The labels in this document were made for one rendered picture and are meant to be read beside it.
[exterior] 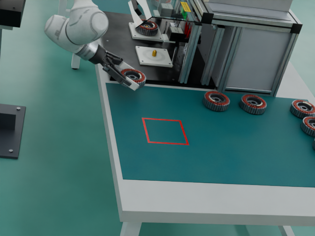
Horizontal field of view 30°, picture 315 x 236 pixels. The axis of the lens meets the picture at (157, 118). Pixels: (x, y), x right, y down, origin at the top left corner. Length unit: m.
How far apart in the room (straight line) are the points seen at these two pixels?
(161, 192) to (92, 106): 1.76
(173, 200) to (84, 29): 0.67
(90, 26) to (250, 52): 0.79
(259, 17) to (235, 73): 0.27
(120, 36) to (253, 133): 0.84
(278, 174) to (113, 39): 1.05
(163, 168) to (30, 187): 1.11
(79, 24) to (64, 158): 1.27
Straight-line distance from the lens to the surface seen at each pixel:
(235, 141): 2.32
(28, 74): 3.90
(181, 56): 2.70
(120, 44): 2.76
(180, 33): 2.64
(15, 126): 3.40
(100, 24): 2.08
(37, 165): 3.16
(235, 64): 2.57
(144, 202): 1.93
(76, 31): 2.12
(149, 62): 2.63
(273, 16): 2.55
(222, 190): 2.07
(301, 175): 2.28
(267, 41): 2.56
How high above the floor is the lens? 2.03
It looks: 33 degrees down
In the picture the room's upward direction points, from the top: 14 degrees clockwise
